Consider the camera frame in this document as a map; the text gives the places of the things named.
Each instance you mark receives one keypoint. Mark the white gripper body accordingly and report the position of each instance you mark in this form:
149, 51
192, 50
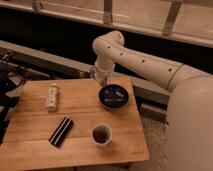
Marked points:
101, 74

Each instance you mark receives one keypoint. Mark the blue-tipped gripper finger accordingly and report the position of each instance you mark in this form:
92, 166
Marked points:
92, 72
104, 82

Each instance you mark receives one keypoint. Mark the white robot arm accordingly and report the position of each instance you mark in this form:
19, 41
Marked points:
188, 143

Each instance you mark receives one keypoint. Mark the dark ceramic bowl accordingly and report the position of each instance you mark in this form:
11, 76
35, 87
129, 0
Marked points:
113, 96

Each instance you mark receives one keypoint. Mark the white plastic bottle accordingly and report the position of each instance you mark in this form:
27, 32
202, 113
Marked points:
52, 98

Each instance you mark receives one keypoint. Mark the white paper cup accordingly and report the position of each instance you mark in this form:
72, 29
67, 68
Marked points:
101, 135

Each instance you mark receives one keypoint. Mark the wooden table board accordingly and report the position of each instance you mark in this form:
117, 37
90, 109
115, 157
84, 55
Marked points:
26, 146

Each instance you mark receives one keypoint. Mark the black striped box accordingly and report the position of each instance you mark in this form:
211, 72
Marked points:
60, 132

